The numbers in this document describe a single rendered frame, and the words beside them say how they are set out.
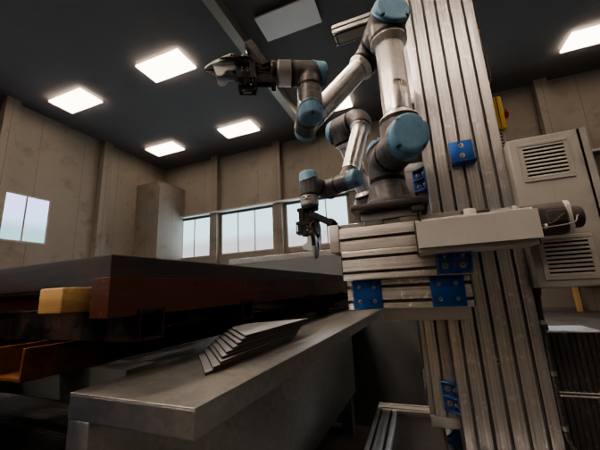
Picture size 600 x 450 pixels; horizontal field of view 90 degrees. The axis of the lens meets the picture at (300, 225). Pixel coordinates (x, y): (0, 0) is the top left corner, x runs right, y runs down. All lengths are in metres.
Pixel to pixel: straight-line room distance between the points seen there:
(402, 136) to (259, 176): 10.52
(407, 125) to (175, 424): 0.82
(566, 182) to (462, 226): 0.45
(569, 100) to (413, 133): 10.38
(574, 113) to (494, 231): 10.30
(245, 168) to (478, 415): 11.12
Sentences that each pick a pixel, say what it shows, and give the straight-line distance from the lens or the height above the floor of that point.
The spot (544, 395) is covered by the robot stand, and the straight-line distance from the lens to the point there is 1.21.
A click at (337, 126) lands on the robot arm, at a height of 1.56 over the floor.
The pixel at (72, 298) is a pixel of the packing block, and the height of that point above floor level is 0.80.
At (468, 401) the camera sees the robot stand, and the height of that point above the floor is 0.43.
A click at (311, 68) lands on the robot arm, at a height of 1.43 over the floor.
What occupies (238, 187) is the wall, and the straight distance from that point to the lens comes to 11.62.
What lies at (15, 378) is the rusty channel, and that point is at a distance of 0.68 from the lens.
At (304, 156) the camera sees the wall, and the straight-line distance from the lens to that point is 10.82.
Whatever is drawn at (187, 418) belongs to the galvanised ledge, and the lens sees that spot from 0.38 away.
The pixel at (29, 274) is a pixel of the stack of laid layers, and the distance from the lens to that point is 0.79.
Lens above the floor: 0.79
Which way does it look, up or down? 12 degrees up
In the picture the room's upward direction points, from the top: 3 degrees counter-clockwise
